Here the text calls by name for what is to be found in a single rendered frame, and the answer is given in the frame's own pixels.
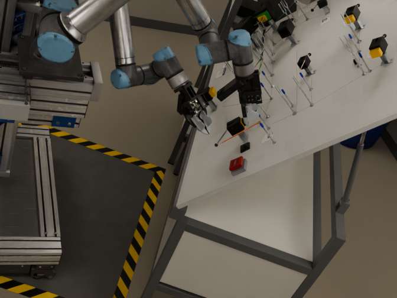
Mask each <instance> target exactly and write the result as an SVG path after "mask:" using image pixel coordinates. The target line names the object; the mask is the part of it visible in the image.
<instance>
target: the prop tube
mask: <svg viewBox="0 0 397 298"><path fill-rule="evenodd" d="M363 147H364V144H363V145H360V144H359V143H358V145H357V148H356V153H355V155H354V160H353V164H352V167H351V170H350V174H349V178H348V181H347V185H346V189H345V192H344V196H343V198H342V199H341V200H340V205H341V204H342V203H343V202H344V203H347V204H349V196H350V192H351V190H352V186H353V182H354V178H355V175H356V172H357V168H358V165H359V161H360V157H361V155H362V151H363Z"/></svg>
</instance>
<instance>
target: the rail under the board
mask: <svg viewBox="0 0 397 298"><path fill-rule="evenodd" d="M213 68H214V64H212V65H210V69H209V73H208V76H207V80H206V84H205V87H204V89H205V88H207V87H208V86H209V83H210V78H211V74H212V71H213ZM196 131H197V129H196V128H195V127H193V130H192V133H191V137H190V140H189V144H188V147H187V151H186V155H185V158H184V162H183V166H182V169H181V173H180V176H179V179H178V183H177V187H176V190H175V193H174V198H173V202H172V204H171V208H170V212H169V215H168V217H169V218H172V219H175V220H177V221H180V222H181V221H182V220H183V217H184V215H185V214H186V211H187V207H188V206H185V207H183V208H181V209H178V208H177V207H176V204H177V200H178V197H179V194H180V189H181V185H182V182H183V178H184V175H185V172H186V168H187V163H188V159H189V156H190V153H191V148H192V146H193V141H194V137H195V134H196Z"/></svg>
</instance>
